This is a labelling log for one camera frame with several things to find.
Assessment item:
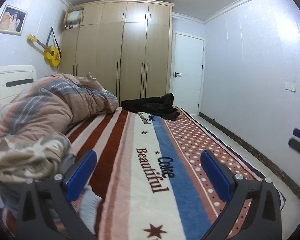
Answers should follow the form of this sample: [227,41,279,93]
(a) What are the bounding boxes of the pink striped quilt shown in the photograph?
[0,73,119,143]

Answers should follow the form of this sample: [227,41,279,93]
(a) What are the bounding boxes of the yellow ukulele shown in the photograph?
[27,27,62,67]

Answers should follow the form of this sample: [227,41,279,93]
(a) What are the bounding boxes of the folded clothes pile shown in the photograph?
[0,152,103,235]

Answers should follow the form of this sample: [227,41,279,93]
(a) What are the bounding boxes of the black clothing pile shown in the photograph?
[120,93,180,121]

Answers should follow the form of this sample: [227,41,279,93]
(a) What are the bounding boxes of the beige wooden wardrobe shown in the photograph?
[58,0,173,101]

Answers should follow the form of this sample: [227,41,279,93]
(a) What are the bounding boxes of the striped fleece bed blanket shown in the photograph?
[58,108,265,239]

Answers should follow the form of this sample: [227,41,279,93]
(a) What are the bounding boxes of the white door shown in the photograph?
[171,32,205,115]

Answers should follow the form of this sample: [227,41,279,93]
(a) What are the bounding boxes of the white headboard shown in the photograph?
[0,65,37,104]

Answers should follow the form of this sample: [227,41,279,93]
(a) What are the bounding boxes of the framed wall photo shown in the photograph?
[0,5,27,36]

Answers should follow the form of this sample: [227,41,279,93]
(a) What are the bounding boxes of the white wall switch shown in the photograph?
[285,82,296,93]

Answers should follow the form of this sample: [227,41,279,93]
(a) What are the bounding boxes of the beige bear print pants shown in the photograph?
[0,132,71,183]

